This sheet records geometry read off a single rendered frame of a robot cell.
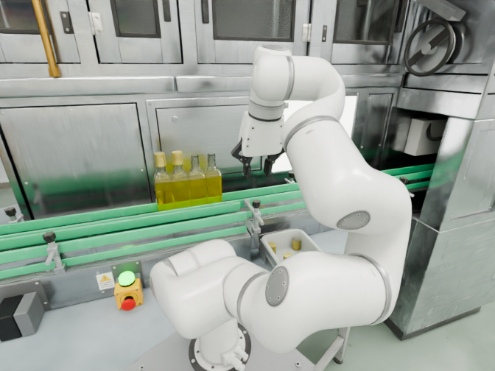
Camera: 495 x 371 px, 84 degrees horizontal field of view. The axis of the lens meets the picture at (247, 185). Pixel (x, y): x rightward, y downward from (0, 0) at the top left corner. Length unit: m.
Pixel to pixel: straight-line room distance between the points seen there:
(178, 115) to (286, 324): 0.88
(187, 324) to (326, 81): 0.44
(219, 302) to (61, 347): 0.60
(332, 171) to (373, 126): 1.21
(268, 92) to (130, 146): 0.73
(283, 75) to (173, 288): 0.38
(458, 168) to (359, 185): 1.09
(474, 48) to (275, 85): 1.02
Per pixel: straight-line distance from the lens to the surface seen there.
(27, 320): 0.99
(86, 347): 0.93
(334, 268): 0.32
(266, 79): 0.48
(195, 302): 0.44
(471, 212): 1.62
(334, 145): 0.33
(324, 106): 0.40
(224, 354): 0.73
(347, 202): 0.30
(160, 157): 0.94
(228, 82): 1.08
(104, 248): 0.95
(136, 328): 0.92
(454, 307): 2.04
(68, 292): 1.03
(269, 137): 0.63
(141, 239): 0.93
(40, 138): 1.16
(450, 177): 1.41
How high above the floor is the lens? 1.42
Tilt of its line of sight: 24 degrees down
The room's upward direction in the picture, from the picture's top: straight up
